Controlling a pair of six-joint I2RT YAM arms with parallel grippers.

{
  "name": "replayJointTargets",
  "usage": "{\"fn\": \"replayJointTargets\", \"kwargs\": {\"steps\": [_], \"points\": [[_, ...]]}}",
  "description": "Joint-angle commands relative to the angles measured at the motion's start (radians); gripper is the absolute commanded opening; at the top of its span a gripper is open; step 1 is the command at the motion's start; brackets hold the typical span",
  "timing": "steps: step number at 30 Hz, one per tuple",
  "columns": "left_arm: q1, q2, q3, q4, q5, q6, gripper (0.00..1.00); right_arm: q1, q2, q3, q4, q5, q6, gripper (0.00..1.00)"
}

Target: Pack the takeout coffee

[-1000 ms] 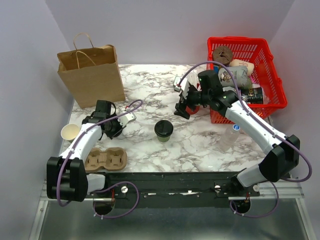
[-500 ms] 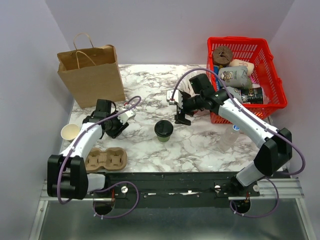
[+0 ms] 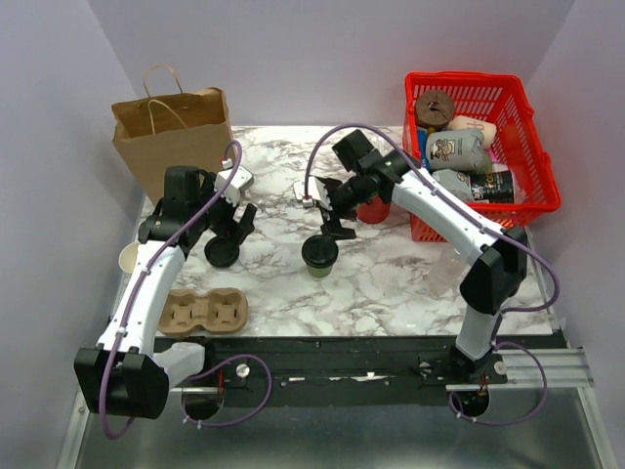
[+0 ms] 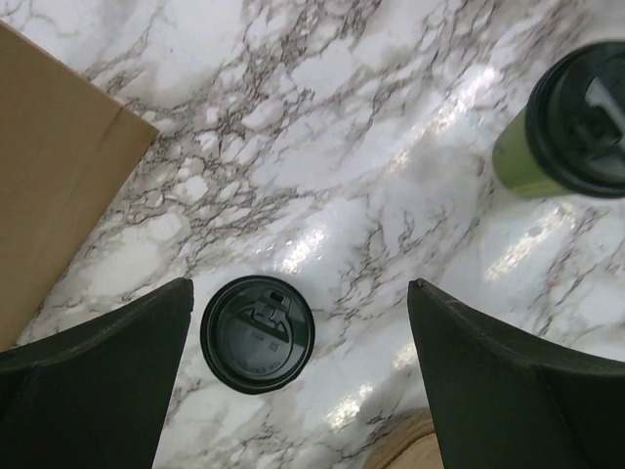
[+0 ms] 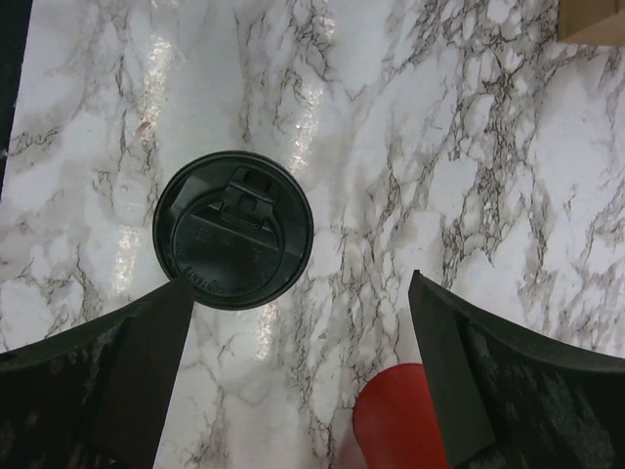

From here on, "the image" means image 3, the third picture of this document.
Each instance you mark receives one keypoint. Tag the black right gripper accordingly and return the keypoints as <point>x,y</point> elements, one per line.
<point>331,225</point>

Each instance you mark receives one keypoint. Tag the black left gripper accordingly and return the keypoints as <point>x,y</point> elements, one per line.
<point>232,230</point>

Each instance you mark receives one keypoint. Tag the black coffee cup lid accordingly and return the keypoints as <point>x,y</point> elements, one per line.
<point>221,253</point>

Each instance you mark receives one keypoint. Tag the brown paper bag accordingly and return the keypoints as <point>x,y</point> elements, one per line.
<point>159,131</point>

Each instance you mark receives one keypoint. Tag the green paper coffee cup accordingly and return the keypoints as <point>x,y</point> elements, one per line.
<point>128,257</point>

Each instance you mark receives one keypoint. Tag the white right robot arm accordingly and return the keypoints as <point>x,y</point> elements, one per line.
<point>497,257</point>

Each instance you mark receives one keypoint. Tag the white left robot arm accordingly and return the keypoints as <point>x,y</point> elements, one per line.
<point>123,375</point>

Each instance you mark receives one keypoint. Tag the grey coffee bag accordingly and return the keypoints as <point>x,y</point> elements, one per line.
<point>459,150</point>

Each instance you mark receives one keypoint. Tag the black coffee bag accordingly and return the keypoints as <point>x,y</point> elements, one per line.
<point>496,187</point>

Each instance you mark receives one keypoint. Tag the red cup with straws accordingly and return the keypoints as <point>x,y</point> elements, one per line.
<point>373,212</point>

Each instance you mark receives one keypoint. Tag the brown cardboard cup carrier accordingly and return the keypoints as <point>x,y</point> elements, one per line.
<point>219,311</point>

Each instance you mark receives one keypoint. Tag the clear plastic water bottle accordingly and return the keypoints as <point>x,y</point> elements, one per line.
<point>446,271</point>

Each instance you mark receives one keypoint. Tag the blue snack box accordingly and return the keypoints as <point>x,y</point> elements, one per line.
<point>422,137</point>

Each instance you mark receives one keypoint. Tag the grey crumpled pouch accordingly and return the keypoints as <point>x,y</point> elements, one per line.
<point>457,183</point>

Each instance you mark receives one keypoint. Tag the beige wrapped roll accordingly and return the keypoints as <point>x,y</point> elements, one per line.
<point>462,122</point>

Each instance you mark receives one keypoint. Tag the red plastic basket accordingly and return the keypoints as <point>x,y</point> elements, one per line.
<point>499,99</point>

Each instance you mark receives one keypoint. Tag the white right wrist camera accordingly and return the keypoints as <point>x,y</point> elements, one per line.
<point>316,196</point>

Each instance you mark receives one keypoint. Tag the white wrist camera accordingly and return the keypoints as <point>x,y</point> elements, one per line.
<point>316,196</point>
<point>240,182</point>

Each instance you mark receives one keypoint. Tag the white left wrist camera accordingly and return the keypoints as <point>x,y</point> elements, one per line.
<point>240,182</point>

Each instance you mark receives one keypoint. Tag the black mounting base rail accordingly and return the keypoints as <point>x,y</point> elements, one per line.
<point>344,371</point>

